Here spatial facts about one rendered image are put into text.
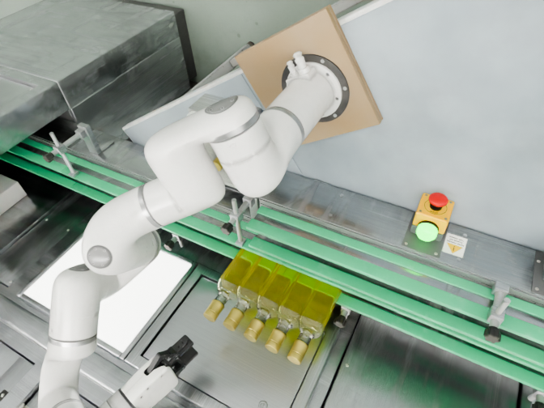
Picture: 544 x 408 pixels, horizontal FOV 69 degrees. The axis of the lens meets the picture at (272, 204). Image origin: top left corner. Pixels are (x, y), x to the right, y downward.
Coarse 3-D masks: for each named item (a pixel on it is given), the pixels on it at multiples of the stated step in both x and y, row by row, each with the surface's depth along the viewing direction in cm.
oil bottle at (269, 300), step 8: (280, 272) 102; (288, 272) 101; (296, 272) 102; (272, 280) 100; (280, 280) 100; (288, 280) 100; (264, 288) 99; (272, 288) 98; (280, 288) 98; (288, 288) 99; (264, 296) 97; (272, 296) 97; (280, 296) 97; (264, 304) 96; (272, 304) 95; (272, 312) 96
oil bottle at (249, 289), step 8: (256, 264) 103; (264, 264) 103; (272, 264) 103; (248, 272) 102; (256, 272) 102; (264, 272) 102; (272, 272) 102; (248, 280) 100; (256, 280) 100; (264, 280) 100; (240, 288) 99; (248, 288) 98; (256, 288) 98; (240, 296) 98; (248, 296) 97; (256, 296) 98; (248, 304) 98; (256, 304) 99
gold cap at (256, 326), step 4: (252, 320) 95; (256, 320) 94; (252, 324) 93; (256, 324) 93; (260, 324) 94; (264, 324) 94; (248, 328) 93; (252, 328) 93; (256, 328) 93; (260, 328) 93; (244, 332) 93; (248, 332) 92; (252, 332) 92; (256, 332) 92; (260, 332) 93; (244, 336) 94; (248, 336) 92; (252, 336) 92; (256, 336) 92; (252, 340) 93; (256, 340) 92
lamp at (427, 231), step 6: (420, 222) 88; (426, 222) 87; (432, 222) 87; (420, 228) 87; (426, 228) 86; (432, 228) 86; (438, 228) 87; (420, 234) 87; (426, 234) 86; (432, 234) 86; (426, 240) 88
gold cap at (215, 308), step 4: (212, 300) 99; (216, 300) 98; (212, 304) 98; (216, 304) 98; (220, 304) 98; (208, 308) 97; (212, 308) 97; (216, 308) 97; (220, 308) 98; (204, 312) 97; (208, 312) 96; (212, 312) 96; (216, 312) 97; (220, 312) 99; (204, 316) 98; (208, 316) 96; (212, 316) 96; (216, 316) 97; (212, 320) 97
